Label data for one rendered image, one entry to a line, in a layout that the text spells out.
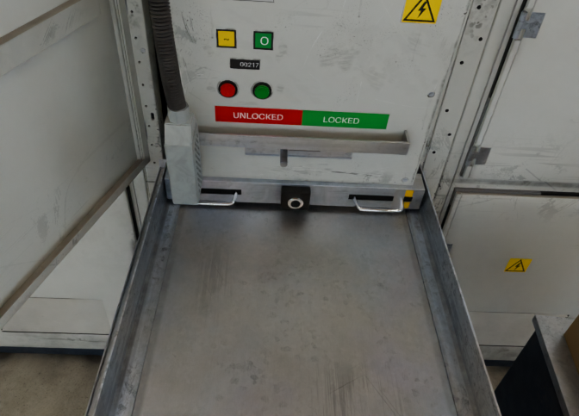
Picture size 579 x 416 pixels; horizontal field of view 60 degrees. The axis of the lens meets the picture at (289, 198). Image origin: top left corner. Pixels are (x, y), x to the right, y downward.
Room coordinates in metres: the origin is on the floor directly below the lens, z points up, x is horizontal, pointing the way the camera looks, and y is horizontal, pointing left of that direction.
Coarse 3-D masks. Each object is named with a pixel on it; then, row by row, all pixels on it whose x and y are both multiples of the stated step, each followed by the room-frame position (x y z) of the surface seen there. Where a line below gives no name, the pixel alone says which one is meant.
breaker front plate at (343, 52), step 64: (192, 0) 0.77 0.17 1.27; (320, 0) 0.78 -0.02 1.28; (384, 0) 0.79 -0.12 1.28; (448, 0) 0.79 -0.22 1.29; (192, 64) 0.78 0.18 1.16; (320, 64) 0.79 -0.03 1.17; (384, 64) 0.80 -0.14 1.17; (448, 64) 0.80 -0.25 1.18; (256, 128) 0.79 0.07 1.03; (320, 128) 0.80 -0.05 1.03
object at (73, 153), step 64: (0, 0) 0.67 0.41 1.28; (64, 0) 0.79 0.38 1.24; (0, 64) 0.62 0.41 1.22; (64, 64) 0.76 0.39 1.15; (128, 64) 0.88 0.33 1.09; (0, 128) 0.60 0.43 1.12; (64, 128) 0.72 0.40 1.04; (128, 128) 0.89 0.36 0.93; (0, 192) 0.56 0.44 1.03; (64, 192) 0.68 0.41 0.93; (0, 256) 0.52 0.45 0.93; (64, 256) 0.60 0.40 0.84; (0, 320) 0.45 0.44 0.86
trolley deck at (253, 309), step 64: (192, 256) 0.64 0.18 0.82; (256, 256) 0.65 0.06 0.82; (320, 256) 0.67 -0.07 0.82; (384, 256) 0.68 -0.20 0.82; (192, 320) 0.50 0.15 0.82; (256, 320) 0.51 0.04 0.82; (320, 320) 0.52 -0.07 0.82; (384, 320) 0.53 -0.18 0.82; (192, 384) 0.38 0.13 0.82; (256, 384) 0.39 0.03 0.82; (320, 384) 0.40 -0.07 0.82; (384, 384) 0.41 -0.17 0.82; (448, 384) 0.42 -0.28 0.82
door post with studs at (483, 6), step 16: (480, 0) 0.94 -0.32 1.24; (496, 0) 0.94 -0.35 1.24; (480, 16) 0.94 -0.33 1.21; (464, 32) 0.94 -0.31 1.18; (480, 32) 0.94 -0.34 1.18; (464, 48) 0.94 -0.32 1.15; (480, 48) 0.94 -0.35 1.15; (464, 64) 0.94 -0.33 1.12; (448, 80) 0.94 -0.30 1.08; (464, 80) 0.94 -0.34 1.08; (448, 96) 0.94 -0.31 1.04; (464, 96) 0.94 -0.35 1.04; (448, 112) 0.94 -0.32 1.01; (432, 128) 0.94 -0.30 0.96; (448, 128) 0.94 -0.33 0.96; (432, 144) 0.94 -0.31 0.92; (448, 144) 0.94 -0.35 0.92; (432, 160) 0.94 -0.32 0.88; (432, 176) 0.94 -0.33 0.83; (432, 192) 0.94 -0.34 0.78
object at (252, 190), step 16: (416, 176) 0.85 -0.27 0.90; (208, 192) 0.79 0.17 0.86; (224, 192) 0.79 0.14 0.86; (240, 192) 0.79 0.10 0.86; (256, 192) 0.79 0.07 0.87; (272, 192) 0.79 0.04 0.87; (320, 192) 0.80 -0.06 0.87; (336, 192) 0.80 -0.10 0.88; (352, 192) 0.80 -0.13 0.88; (368, 192) 0.80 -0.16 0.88; (384, 192) 0.81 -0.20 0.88; (416, 192) 0.81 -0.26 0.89; (416, 208) 0.81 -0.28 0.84
